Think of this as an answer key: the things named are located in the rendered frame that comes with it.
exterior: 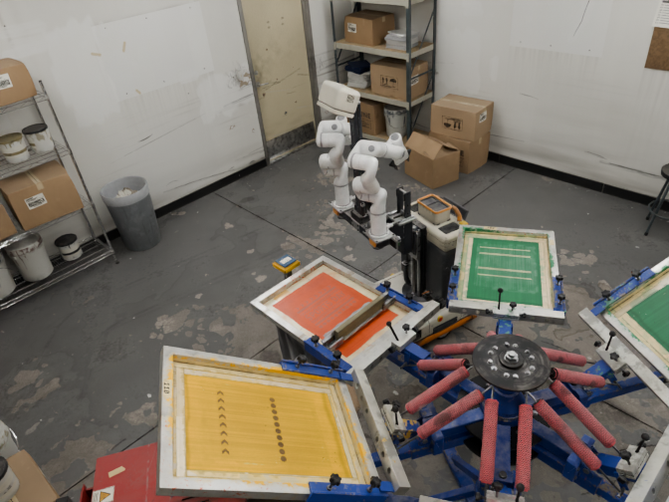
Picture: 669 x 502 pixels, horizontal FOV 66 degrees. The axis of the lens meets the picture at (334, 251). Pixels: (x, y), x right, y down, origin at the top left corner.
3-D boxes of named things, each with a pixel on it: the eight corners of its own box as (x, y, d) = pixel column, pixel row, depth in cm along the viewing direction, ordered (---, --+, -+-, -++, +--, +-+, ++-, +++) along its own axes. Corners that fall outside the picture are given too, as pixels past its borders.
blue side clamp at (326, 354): (305, 350, 268) (303, 340, 264) (312, 345, 271) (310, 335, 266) (345, 379, 249) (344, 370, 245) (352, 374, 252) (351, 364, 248)
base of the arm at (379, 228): (385, 223, 323) (384, 202, 314) (396, 232, 313) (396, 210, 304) (364, 231, 317) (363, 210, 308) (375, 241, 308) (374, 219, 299)
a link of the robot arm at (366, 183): (369, 177, 267) (337, 172, 274) (387, 207, 299) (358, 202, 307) (378, 153, 270) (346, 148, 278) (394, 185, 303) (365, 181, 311)
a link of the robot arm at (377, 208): (383, 217, 300) (382, 193, 291) (362, 213, 306) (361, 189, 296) (389, 208, 307) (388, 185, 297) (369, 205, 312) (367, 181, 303)
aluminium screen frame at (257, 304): (251, 307, 297) (250, 302, 295) (324, 260, 328) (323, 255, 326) (347, 376, 249) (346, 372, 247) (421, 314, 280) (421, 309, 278)
